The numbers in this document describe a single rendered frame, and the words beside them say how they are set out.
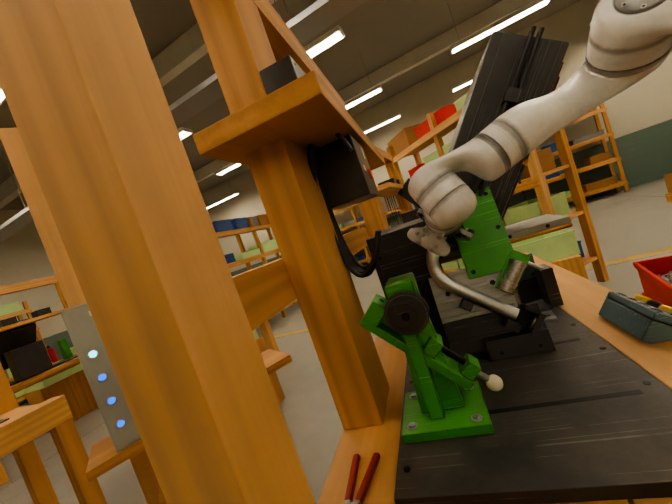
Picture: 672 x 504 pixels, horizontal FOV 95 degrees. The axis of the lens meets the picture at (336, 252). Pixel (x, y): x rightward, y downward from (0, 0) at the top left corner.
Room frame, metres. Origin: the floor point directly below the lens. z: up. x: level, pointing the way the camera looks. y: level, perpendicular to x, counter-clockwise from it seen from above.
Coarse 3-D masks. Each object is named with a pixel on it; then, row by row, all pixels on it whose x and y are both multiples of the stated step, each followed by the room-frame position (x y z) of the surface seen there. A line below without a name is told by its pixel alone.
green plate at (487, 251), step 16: (480, 208) 0.77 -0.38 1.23; (496, 208) 0.75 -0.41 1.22; (464, 224) 0.77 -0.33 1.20; (480, 224) 0.76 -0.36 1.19; (496, 224) 0.75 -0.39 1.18; (464, 240) 0.77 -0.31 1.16; (480, 240) 0.76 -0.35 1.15; (496, 240) 0.74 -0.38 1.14; (464, 256) 0.76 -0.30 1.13; (480, 256) 0.75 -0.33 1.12; (496, 256) 0.74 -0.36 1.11; (480, 272) 0.74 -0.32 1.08; (496, 272) 0.73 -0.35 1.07
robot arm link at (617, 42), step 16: (608, 0) 0.40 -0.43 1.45; (624, 0) 0.38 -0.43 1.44; (640, 0) 0.37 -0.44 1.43; (656, 0) 0.37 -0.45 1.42; (608, 16) 0.39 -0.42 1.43; (624, 16) 0.38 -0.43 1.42; (640, 16) 0.37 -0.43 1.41; (656, 16) 0.36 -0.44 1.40; (592, 32) 0.42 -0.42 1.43; (608, 32) 0.40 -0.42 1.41; (624, 32) 0.38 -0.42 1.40; (640, 32) 0.37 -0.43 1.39; (656, 32) 0.37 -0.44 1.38; (592, 48) 0.43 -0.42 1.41; (608, 48) 0.41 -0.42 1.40; (624, 48) 0.39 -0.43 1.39; (640, 48) 0.39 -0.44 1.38; (656, 48) 0.39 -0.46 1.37; (592, 64) 0.44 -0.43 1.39; (608, 64) 0.42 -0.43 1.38; (624, 64) 0.41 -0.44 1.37; (640, 64) 0.41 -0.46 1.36
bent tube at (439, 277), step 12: (432, 252) 0.76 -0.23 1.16; (432, 264) 0.75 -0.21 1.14; (432, 276) 0.75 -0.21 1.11; (444, 276) 0.74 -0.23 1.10; (444, 288) 0.74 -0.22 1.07; (456, 288) 0.72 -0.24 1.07; (468, 288) 0.72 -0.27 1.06; (468, 300) 0.72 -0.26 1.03; (480, 300) 0.70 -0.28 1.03; (492, 300) 0.70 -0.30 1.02; (504, 312) 0.68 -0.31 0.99; (516, 312) 0.67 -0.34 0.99
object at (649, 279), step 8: (664, 256) 0.85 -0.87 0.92; (640, 264) 0.88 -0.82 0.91; (648, 264) 0.87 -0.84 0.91; (656, 264) 0.86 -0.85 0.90; (664, 264) 0.85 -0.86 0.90; (640, 272) 0.86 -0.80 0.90; (648, 272) 0.79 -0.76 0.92; (656, 272) 0.86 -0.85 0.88; (664, 272) 0.85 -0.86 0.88; (648, 280) 0.82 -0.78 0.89; (656, 280) 0.75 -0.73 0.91; (664, 280) 0.82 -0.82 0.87; (648, 288) 0.83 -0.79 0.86; (656, 288) 0.78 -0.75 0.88; (664, 288) 0.71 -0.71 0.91; (648, 296) 0.85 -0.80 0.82; (656, 296) 0.79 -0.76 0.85; (664, 296) 0.74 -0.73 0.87; (664, 304) 0.75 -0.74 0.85
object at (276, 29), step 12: (252, 0) 0.73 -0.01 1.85; (264, 0) 0.83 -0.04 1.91; (264, 12) 0.79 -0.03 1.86; (276, 12) 0.91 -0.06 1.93; (264, 24) 0.82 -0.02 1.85; (276, 24) 0.86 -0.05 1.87; (276, 36) 0.87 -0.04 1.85; (288, 36) 0.95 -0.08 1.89; (276, 48) 0.92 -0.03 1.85; (288, 48) 0.94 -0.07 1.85; (300, 48) 1.06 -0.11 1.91; (276, 60) 0.98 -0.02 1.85; (300, 60) 1.02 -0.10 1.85; (312, 60) 1.19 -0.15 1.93; (336, 96) 1.47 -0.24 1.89
